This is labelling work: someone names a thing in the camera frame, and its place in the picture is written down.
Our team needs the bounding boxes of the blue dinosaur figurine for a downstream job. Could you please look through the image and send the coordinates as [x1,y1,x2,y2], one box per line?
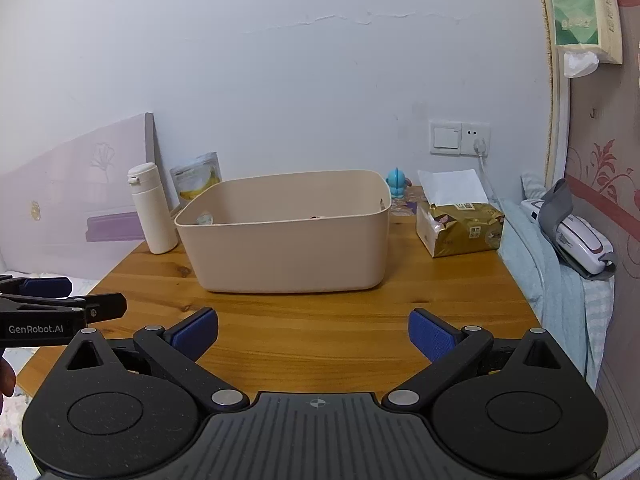
[385,168,412,198]

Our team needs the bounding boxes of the white paper sheet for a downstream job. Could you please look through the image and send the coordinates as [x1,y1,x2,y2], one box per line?
[418,169,488,206]

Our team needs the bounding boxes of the gold tissue box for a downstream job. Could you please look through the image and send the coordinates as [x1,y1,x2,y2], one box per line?
[416,202,504,258]

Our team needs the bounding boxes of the pink purple headboard panel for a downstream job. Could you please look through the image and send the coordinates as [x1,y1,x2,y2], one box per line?
[1,112,156,280]

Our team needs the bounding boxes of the cream thermos bottle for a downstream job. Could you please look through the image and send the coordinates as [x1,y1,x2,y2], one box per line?
[127,162,179,255]

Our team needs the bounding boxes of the beige plastic storage bin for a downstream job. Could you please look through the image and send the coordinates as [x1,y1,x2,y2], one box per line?
[175,169,392,295]

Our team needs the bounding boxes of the light blue blanket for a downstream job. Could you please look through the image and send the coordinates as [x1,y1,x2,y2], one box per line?
[498,198,615,388]

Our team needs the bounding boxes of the person's hand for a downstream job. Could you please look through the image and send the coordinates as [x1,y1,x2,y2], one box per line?
[0,350,16,410]

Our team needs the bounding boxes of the white device with grey strap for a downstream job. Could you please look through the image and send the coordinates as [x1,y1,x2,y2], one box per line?
[521,179,617,281]

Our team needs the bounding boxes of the white wall switch socket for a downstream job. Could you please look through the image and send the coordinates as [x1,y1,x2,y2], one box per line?
[430,120,491,157]

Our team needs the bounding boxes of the green tissue pack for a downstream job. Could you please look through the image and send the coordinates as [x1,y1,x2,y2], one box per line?
[551,0,623,79]

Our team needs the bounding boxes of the banana chips pouch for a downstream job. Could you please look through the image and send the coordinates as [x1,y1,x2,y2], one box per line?
[170,152,222,207]

